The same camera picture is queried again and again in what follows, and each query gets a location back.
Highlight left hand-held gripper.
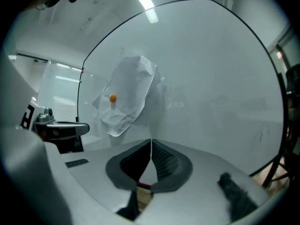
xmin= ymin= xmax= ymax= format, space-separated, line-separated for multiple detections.
xmin=20 ymin=97 xmax=90 ymax=154

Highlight grey window blind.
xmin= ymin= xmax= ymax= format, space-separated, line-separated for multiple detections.
xmin=280 ymin=31 xmax=300 ymax=68

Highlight frosted glass partition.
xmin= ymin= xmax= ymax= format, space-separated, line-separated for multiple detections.
xmin=38 ymin=60 xmax=83 ymax=126

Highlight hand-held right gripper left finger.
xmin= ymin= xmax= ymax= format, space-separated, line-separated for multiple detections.
xmin=60 ymin=138 xmax=152 ymax=215

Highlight white paper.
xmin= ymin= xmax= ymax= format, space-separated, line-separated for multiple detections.
xmin=92 ymin=47 xmax=165 ymax=137

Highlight thin-rimmed eyeglasses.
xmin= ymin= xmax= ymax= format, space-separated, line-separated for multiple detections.
xmin=36 ymin=0 xmax=53 ymax=11

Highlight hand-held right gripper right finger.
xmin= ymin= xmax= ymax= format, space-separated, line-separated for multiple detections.
xmin=136 ymin=138 xmax=270 ymax=225

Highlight black-framed whiteboard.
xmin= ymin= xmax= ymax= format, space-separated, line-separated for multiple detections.
xmin=76 ymin=0 xmax=295 ymax=190

